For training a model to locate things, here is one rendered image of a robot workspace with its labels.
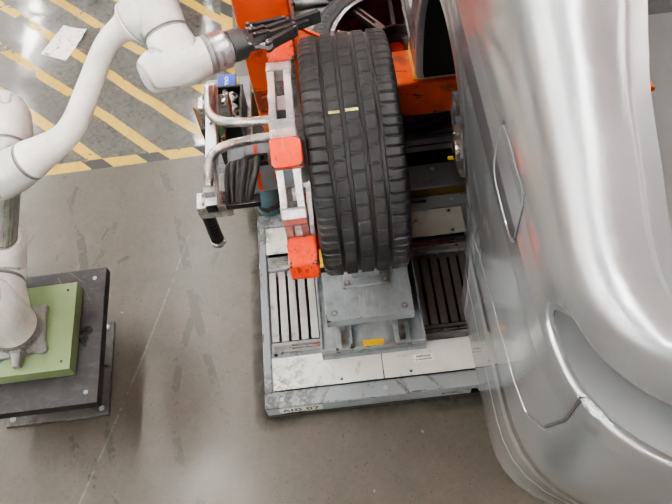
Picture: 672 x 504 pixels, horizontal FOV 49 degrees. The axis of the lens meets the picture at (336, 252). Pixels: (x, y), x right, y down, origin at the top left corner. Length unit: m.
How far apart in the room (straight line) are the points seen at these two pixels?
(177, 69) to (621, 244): 1.06
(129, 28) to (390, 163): 0.66
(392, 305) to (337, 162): 0.88
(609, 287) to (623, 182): 0.14
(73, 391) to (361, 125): 1.32
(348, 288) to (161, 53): 1.17
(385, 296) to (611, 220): 1.60
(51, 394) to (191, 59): 1.28
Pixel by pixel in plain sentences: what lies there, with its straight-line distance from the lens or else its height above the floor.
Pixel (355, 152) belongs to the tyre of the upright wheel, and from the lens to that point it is 1.74.
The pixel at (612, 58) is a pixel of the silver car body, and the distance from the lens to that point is 1.10.
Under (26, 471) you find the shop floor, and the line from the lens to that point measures 2.84.
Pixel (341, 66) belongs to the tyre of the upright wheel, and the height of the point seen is 1.18.
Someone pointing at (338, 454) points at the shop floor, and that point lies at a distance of 2.56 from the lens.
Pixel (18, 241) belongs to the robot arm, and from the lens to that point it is 2.49.
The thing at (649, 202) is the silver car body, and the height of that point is 1.66.
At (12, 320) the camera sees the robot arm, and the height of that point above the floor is 0.54.
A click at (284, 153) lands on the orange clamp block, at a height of 1.14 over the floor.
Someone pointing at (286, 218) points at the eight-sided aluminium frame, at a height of 0.96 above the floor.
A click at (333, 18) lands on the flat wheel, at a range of 2.98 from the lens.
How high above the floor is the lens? 2.46
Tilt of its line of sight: 59 degrees down
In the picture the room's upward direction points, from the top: 9 degrees counter-clockwise
